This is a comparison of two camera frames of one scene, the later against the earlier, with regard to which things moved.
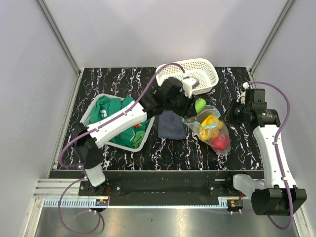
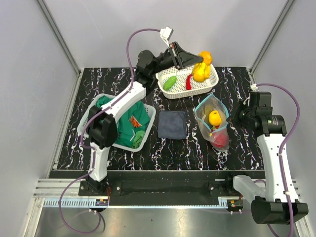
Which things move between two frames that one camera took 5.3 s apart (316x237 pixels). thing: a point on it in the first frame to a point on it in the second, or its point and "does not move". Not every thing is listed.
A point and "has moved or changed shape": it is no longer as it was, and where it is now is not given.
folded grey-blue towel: [171, 126] does not move
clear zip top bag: [207, 126] has moved or changed shape
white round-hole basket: [202, 69] does not move
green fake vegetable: [199, 104] has moved or changed shape
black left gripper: [188, 110] to [183, 59]
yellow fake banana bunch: [210, 127] to [202, 70]
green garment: [134, 137] does not move
